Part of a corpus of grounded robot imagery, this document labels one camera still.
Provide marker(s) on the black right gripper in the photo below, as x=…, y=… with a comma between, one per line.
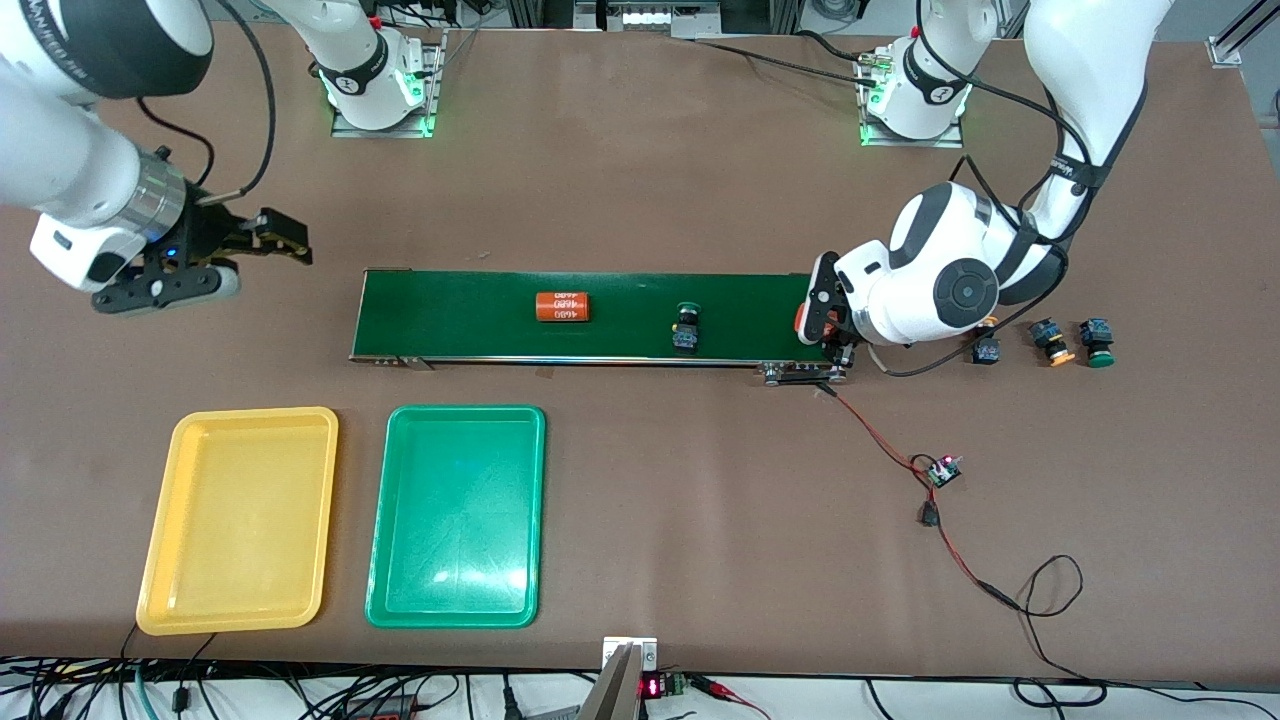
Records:
x=212, y=240

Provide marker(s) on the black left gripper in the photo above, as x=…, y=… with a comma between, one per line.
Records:
x=838, y=351

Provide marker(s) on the orange cylinder with white print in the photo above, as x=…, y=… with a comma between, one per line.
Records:
x=563, y=307
x=803, y=322

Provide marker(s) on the yellow mushroom push button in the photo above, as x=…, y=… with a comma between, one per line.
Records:
x=987, y=350
x=1047, y=333

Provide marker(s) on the green mushroom push button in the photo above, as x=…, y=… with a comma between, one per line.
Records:
x=686, y=338
x=1097, y=333

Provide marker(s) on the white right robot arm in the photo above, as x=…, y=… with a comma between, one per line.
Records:
x=70, y=160

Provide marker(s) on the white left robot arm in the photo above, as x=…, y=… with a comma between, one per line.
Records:
x=950, y=290

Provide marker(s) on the small speed controller board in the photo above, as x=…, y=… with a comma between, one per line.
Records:
x=942, y=472

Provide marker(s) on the green conveyor belt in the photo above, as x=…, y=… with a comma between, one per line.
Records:
x=600, y=315

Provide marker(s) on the yellow plastic tray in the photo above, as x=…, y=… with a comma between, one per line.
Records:
x=240, y=520

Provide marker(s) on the green plastic tray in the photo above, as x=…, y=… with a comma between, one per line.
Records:
x=455, y=520

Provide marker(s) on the red clip lead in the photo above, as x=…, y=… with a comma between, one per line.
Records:
x=725, y=690

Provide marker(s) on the silver metal box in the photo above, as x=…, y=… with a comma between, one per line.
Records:
x=660, y=20

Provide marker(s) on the small red digit display module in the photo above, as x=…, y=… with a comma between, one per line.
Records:
x=652, y=687

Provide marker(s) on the orange power strip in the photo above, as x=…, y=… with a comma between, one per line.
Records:
x=385, y=712

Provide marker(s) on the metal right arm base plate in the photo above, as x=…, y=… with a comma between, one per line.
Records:
x=380, y=132

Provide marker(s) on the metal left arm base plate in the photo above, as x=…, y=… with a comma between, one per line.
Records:
x=915, y=143

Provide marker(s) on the grey metal camera bracket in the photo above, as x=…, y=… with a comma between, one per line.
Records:
x=615, y=690

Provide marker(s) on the aluminium frame profile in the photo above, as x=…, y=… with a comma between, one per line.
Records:
x=1225, y=52

